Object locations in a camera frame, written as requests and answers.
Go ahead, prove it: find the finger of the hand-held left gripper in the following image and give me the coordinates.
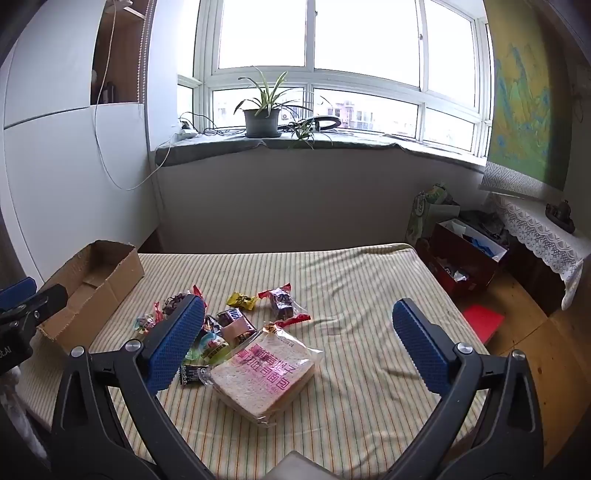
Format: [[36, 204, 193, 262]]
[[0, 277, 38, 311], [0, 284, 68, 326]]

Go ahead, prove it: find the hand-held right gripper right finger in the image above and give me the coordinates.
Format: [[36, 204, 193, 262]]
[[392, 298, 546, 480]]

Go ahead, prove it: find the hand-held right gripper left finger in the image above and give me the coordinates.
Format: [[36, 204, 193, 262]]
[[50, 294, 218, 480]]

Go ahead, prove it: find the black snack packet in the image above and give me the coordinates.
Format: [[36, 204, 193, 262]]
[[180, 364, 212, 386]]

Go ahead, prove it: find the clear red-ended cake packet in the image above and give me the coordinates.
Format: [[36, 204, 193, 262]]
[[257, 284, 312, 328], [154, 285, 208, 319]]

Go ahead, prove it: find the cardboard box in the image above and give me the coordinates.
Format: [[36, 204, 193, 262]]
[[37, 239, 145, 354]]

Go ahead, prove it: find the pink snack packet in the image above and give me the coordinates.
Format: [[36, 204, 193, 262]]
[[221, 318, 257, 344]]

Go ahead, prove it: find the yellow candy packet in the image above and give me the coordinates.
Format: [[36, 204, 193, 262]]
[[226, 292, 258, 311]]

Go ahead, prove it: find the sliced bread packet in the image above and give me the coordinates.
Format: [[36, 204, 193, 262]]
[[208, 325, 324, 428]]

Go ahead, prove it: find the red box lid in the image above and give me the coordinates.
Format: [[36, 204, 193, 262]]
[[462, 305, 505, 344]]

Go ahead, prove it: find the red box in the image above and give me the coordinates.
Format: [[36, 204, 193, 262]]
[[427, 219, 509, 301]]

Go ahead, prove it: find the green gift bag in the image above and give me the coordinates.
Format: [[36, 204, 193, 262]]
[[406, 184, 462, 247]]

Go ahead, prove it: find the dark wooden table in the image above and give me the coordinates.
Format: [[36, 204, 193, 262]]
[[503, 240, 568, 315]]

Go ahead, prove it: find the white cabinet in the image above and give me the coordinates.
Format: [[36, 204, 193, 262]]
[[0, 0, 160, 278]]

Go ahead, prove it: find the dark cloth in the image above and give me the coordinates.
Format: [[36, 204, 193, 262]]
[[462, 210, 511, 247]]

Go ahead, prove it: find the white lace tablecloth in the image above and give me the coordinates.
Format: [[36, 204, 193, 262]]
[[492, 191, 591, 311]]

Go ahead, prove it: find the dark figurine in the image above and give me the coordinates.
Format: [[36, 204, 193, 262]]
[[545, 200, 576, 234]]

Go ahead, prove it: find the potted spider plant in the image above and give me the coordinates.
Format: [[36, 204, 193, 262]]
[[233, 66, 315, 138]]

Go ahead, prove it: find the small trailing plant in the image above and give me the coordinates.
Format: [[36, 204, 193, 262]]
[[288, 95, 335, 151]]

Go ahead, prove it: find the wooden shelf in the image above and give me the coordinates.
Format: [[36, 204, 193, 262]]
[[90, 0, 153, 106]]

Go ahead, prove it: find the window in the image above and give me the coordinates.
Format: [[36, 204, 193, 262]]
[[178, 0, 495, 160]]

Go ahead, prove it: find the white cable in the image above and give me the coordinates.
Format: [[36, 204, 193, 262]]
[[92, 0, 185, 191]]

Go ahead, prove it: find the black ring light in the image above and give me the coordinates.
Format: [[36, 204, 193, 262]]
[[300, 115, 342, 132]]

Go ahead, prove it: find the landscape wall poster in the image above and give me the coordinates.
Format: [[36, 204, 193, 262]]
[[480, 0, 573, 201]]

